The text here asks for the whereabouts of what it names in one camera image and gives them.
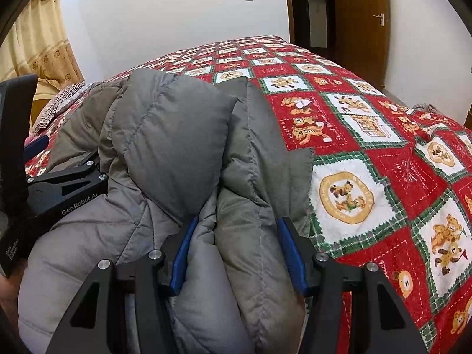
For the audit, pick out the red bear-print bed sheet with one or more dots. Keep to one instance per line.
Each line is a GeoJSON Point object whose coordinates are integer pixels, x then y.
{"type": "Point", "coordinates": [368, 136]}

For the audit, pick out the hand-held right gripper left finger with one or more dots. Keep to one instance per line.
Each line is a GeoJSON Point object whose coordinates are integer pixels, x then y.
{"type": "Point", "coordinates": [182, 254]}

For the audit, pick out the beige patterned curtain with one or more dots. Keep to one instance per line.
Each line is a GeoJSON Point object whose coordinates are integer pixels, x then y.
{"type": "Point", "coordinates": [37, 44]}

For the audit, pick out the striped pillow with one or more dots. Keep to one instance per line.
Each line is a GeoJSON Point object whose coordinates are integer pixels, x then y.
{"type": "Point", "coordinates": [61, 99]}

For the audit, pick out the brown wooden door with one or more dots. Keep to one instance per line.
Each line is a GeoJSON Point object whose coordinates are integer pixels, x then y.
{"type": "Point", "coordinates": [361, 18]}

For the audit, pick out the grey puffer jacket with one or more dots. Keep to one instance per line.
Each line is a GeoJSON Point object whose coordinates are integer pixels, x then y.
{"type": "Point", "coordinates": [166, 136]}

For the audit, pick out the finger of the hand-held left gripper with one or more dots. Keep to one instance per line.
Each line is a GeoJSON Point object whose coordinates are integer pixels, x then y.
{"type": "Point", "coordinates": [36, 147]}
{"type": "Point", "coordinates": [66, 195]}

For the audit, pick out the dark wooden door frame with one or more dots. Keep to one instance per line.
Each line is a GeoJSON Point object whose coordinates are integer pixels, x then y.
{"type": "Point", "coordinates": [295, 7]}

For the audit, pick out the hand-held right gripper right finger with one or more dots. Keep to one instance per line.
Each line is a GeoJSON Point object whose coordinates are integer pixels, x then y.
{"type": "Point", "coordinates": [291, 254]}

